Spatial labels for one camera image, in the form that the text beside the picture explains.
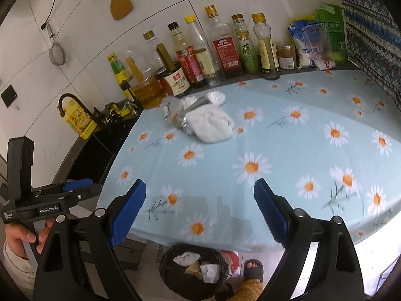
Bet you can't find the red plastic container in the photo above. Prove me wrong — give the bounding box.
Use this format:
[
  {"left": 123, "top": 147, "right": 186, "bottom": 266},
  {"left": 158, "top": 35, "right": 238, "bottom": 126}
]
[{"left": 221, "top": 251, "right": 240, "bottom": 281}]

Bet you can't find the clear plastic cup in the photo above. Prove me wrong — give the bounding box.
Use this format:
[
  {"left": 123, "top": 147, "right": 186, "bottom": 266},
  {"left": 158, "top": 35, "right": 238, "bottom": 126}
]
[{"left": 160, "top": 97, "right": 185, "bottom": 123}]

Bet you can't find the black kitchen sink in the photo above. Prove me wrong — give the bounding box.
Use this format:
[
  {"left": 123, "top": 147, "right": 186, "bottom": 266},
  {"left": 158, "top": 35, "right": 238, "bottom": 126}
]
[{"left": 61, "top": 117, "right": 141, "bottom": 192}]

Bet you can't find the dark soy sauce jug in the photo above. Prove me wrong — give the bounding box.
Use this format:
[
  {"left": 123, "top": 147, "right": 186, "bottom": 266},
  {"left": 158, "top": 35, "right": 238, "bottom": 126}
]
[{"left": 142, "top": 31, "right": 192, "bottom": 98}]

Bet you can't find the green label sauce bottle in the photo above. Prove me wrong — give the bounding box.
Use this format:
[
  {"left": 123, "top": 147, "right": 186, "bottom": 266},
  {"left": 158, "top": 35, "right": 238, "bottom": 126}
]
[{"left": 107, "top": 53, "right": 137, "bottom": 101}]

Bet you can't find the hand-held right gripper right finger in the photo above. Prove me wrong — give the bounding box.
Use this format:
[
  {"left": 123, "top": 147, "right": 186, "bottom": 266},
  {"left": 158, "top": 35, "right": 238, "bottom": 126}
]
[{"left": 254, "top": 178, "right": 365, "bottom": 301}]

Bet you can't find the blue daisy print tablecloth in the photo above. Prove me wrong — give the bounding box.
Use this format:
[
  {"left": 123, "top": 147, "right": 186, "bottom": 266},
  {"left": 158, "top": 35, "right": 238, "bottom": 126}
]
[{"left": 95, "top": 69, "right": 401, "bottom": 254}]

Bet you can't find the black wall switch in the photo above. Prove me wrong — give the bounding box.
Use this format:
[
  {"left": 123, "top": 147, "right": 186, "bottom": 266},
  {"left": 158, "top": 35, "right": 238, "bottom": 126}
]
[{"left": 1, "top": 85, "right": 18, "bottom": 106}]

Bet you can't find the yellow dish soap bottle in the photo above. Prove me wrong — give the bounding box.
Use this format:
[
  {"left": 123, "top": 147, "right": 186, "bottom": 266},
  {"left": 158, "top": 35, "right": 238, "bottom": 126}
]
[{"left": 57, "top": 96, "right": 98, "bottom": 140}]

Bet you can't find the red label soy sauce bottle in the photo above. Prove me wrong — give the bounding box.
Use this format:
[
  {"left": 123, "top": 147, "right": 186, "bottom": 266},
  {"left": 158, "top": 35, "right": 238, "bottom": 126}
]
[{"left": 167, "top": 21, "right": 207, "bottom": 88}]

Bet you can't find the person's left forearm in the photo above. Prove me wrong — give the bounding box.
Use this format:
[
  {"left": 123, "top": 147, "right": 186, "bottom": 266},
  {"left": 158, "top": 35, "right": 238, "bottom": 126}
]
[{"left": 3, "top": 241, "right": 38, "bottom": 292}]

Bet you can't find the blue patterned cloth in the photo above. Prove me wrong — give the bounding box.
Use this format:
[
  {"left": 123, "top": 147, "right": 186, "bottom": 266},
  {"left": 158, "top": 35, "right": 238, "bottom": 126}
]
[{"left": 334, "top": 0, "right": 401, "bottom": 101}]

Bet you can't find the yellow cap vinegar bottle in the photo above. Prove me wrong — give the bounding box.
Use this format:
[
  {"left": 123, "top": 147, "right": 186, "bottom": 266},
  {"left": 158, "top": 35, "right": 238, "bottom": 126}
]
[{"left": 184, "top": 15, "right": 224, "bottom": 86}]

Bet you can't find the small glass jar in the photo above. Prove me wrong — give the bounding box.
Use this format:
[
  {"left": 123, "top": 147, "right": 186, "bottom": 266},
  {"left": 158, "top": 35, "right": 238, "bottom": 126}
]
[{"left": 276, "top": 41, "right": 296, "bottom": 70}]

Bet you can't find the trash bin with black bag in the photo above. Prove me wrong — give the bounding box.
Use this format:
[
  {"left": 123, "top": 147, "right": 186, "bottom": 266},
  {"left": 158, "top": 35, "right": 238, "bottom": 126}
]
[{"left": 159, "top": 243, "right": 231, "bottom": 293}]

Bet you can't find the black kitchen faucet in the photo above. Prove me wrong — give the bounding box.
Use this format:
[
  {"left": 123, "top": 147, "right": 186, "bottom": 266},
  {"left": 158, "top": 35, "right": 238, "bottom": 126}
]
[{"left": 58, "top": 93, "right": 101, "bottom": 123}]

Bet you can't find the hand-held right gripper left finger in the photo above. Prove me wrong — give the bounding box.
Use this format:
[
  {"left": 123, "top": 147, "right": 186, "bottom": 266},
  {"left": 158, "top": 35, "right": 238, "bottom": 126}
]
[{"left": 33, "top": 179, "right": 147, "bottom": 301}]

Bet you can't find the dark grey slipper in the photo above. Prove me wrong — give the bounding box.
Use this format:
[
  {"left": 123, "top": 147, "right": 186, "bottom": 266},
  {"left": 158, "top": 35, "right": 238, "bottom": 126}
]
[
  {"left": 243, "top": 259, "right": 264, "bottom": 281},
  {"left": 215, "top": 284, "right": 234, "bottom": 301}
]

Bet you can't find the clear bottle with red label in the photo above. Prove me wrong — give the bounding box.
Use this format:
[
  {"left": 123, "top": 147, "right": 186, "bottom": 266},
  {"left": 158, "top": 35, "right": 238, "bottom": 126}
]
[{"left": 205, "top": 5, "right": 245, "bottom": 79}]

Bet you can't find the person's left hand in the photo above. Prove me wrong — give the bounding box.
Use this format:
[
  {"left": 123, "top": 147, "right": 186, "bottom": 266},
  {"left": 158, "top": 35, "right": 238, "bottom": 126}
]
[{"left": 5, "top": 219, "right": 54, "bottom": 259}]

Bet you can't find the small beige label bottle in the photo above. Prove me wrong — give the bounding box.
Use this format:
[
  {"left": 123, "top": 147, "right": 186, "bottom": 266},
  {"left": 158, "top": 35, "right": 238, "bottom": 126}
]
[{"left": 251, "top": 13, "right": 281, "bottom": 80}]

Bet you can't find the white and blue bag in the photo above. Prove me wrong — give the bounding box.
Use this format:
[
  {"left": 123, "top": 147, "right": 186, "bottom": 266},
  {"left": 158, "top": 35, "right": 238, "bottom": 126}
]
[{"left": 288, "top": 19, "right": 326, "bottom": 69}]

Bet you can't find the green label oil bottle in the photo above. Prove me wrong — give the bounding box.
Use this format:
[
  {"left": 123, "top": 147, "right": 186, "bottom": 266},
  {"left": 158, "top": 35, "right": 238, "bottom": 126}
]
[{"left": 231, "top": 14, "right": 261, "bottom": 74}]

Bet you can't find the green bag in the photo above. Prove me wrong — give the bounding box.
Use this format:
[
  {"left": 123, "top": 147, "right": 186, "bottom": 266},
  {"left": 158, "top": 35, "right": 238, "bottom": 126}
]
[{"left": 315, "top": 3, "right": 348, "bottom": 65}]

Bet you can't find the person's leg in orange trousers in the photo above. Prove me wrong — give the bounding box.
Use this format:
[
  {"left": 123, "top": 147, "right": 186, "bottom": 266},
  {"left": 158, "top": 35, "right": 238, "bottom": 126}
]
[{"left": 236, "top": 279, "right": 265, "bottom": 301}]

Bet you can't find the thin black cord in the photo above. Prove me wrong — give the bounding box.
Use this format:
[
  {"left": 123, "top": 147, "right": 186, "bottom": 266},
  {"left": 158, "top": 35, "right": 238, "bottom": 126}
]
[{"left": 41, "top": 0, "right": 57, "bottom": 30}]

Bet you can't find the clear cooking oil jug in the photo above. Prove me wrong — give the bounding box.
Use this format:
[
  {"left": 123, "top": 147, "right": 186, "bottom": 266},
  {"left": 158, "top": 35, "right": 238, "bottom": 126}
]
[{"left": 125, "top": 45, "right": 166, "bottom": 109}]

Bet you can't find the large white tissue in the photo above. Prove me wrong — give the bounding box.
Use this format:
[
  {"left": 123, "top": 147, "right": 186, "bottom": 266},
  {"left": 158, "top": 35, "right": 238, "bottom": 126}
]
[{"left": 188, "top": 105, "right": 235, "bottom": 145}]

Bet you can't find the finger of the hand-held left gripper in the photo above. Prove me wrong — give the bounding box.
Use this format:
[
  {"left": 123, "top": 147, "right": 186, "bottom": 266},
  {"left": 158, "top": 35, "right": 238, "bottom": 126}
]
[
  {"left": 31, "top": 178, "right": 93, "bottom": 195},
  {"left": 67, "top": 183, "right": 102, "bottom": 210}
]

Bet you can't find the black and yellow dishcloth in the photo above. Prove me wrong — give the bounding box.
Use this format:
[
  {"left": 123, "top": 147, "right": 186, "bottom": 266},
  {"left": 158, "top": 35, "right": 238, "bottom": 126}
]
[{"left": 102, "top": 102, "right": 126, "bottom": 124}]

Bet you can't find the round metal mesh strainer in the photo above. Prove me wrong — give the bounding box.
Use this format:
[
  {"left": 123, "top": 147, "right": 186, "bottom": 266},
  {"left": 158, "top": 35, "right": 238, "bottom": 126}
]
[{"left": 41, "top": 22, "right": 67, "bottom": 67}]

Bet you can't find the small white bag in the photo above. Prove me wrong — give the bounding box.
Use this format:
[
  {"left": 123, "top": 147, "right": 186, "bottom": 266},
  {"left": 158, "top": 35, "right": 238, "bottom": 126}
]
[{"left": 313, "top": 57, "right": 337, "bottom": 71}]

